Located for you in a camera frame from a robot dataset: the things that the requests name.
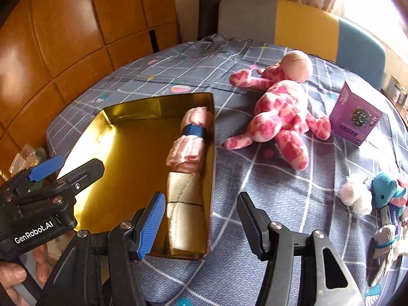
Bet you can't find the pink socks blue band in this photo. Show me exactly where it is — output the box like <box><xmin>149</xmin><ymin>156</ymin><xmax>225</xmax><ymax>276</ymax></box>
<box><xmin>166</xmin><ymin>106</ymin><xmax>213</xmax><ymax>173</ymax></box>

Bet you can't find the white fluffy sock ball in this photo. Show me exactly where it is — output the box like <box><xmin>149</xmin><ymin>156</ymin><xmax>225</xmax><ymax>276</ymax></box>
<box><xmin>338</xmin><ymin>181</ymin><xmax>373</xmax><ymax>216</ymax></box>

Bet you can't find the blue elephant plush toy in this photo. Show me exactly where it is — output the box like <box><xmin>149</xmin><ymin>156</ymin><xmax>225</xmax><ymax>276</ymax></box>
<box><xmin>371</xmin><ymin>172</ymin><xmax>407</xmax><ymax>209</ymax></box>

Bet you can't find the blue Tempo tissue pack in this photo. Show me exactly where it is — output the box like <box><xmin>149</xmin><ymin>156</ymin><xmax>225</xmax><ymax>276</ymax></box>
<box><xmin>380</xmin><ymin>204</ymin><xmax>407</xmax><ymax>227</ymax></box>

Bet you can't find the person left hand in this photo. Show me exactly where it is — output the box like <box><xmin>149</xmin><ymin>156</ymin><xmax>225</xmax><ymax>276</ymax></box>
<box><xmin>0</xmin><ymin>243</ymin><xmax>60</xmax><ymax>306</ymax></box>

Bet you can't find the gold tin box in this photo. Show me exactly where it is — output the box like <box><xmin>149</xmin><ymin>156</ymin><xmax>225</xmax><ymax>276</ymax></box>
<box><xmin>61</xmin><ymin>93</ymin><xmax>215</xmax><ymax>260</ymax></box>

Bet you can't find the grey plaid bed sheet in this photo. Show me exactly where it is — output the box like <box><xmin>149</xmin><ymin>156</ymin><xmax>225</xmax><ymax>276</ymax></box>
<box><xmin>46</xmin><ymin>35</ymin><xmax>407</xmax><ymax>305</ymax></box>

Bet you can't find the pink giraffe plush toy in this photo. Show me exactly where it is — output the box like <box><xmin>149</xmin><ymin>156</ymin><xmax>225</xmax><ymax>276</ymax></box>
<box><xmin>223</xmin><ymin>50</ymin><xmax>331</xmax><ymax>171</ymax></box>

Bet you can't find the wooden wardrobe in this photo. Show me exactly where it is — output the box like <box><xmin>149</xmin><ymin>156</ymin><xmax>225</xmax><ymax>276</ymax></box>
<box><xmin>1</xmin><ymin>0</ymin><xmax>180</xmax><ymax>179</ymax></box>

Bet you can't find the purple cardboard box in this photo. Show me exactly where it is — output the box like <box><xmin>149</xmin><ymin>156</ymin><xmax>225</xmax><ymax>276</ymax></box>
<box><xmin>329</xmin><ymin>81</ymin><xmax>385</xmax><ymax>146</ymax></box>

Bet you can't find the grey yellow blue headboard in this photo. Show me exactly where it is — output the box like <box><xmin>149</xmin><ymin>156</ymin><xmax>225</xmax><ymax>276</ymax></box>
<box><xmin>217</xmin><ymin>0</ymin><xmax>386</xmax><ymax>90</ymax></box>

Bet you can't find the black rolled mat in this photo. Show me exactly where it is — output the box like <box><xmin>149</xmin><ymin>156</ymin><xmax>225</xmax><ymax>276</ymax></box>
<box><xmin>197</xmin><ymin>0</ymin><xmax>222</xmax><ymax>40</ymax></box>

